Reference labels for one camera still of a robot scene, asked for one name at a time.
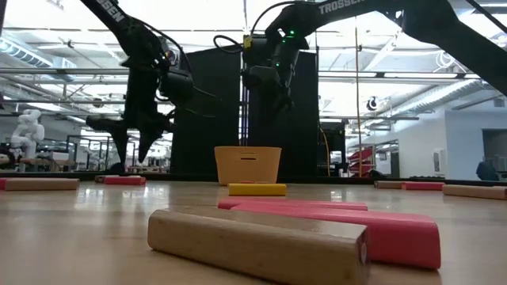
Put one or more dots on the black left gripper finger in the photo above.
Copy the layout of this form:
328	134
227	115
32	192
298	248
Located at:
119	130
148	138

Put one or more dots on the red wooden block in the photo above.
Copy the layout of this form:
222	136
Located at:
396	237
2	184
124	181
247	182
421	186
277	203

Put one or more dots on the natural wooden block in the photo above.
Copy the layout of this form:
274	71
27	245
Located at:
39	184
388	185
237	245
475	192
264	183

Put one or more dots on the yellow wooden block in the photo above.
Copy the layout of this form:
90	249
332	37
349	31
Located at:
257	190

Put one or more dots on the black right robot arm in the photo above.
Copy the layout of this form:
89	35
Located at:
455	27

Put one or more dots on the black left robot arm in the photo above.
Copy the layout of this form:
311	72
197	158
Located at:
119	20

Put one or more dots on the black cabinet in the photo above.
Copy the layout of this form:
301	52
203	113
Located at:
336	138

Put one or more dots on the black folding divider panel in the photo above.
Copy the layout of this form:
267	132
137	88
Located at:
214	138

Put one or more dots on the yellow plastic bin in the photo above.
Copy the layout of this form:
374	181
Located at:
237	170

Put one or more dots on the round black fixture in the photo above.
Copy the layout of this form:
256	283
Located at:
372	104

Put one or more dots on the wooden bench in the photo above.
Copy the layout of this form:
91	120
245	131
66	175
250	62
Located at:
39	163

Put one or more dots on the red rack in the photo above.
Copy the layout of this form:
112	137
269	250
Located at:
362	156

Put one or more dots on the white robot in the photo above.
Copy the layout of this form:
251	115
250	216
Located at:
27	130

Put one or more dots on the black frame structure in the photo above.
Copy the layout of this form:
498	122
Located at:
99	136

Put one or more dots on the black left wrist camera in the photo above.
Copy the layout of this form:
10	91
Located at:
178	87

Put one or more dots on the silver ceiling duct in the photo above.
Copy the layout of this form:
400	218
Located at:
435	95
24	53

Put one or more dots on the white wall box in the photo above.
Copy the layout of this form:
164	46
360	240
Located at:
439	162

